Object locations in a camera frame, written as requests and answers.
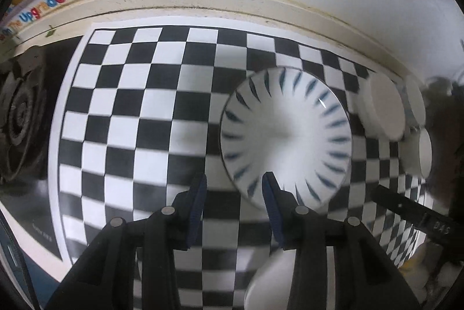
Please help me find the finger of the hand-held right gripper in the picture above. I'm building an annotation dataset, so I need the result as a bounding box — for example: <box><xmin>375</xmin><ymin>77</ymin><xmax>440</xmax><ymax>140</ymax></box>
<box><xmin>373</xmin><ymin>184</ymin><xmax>427</xmax><ymax>224</ymax></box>

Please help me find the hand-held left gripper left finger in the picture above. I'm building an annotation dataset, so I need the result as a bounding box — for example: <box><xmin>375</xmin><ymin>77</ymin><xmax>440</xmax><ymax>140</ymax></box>
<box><xmin>45</xmin><ymin>173</ymin><xmax>208</xmax><ymax>310</ymax></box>

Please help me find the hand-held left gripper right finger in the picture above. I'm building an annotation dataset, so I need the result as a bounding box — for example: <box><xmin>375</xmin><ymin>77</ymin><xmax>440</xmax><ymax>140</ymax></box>
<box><xmin>262</xmin><ymin>171</ymin><xmax>423</xmax><ymax>310</ymax></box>

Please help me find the blue striped white bowl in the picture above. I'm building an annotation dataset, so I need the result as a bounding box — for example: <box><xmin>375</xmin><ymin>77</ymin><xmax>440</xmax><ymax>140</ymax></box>
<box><xmin>219</xmin><ymin>66</ymin><xmax>353</xmax><ymax>214</ymax></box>

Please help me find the pale crumpled bag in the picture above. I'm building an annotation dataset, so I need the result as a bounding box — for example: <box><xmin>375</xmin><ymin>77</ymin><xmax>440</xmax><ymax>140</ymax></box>
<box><xmin>399</xmin><ymin>248</ymin><xmax>458</xmax><ymax>310</ymax></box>

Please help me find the dark brown pot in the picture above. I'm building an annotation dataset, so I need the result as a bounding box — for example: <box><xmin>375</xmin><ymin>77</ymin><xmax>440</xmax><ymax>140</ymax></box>
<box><xmin>422</xmin><ymin>75</ymin><xmax>464</xmax><ymax>216</ymax></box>

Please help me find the black white checkerboard sheet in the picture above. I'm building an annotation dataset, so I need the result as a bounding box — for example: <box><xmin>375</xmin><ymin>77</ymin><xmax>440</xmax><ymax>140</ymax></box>
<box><xmin>47</xmin><ymin>20</ymin><xmax>432</xmax><ymax>310</ymax></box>

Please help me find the black gas stove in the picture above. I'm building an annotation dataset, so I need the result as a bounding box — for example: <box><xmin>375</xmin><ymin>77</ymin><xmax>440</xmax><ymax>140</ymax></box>
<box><xmin>0</xmin><ymin>36</ymin><xmax>88</xmax><ymax>260</ymax></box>

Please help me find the round stove burner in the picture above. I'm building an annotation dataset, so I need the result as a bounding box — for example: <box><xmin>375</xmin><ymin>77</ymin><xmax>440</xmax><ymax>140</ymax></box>
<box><xmin>0</xmin><ymin>49</ymin><xmax>48</xmax><ymax>184</ymax></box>

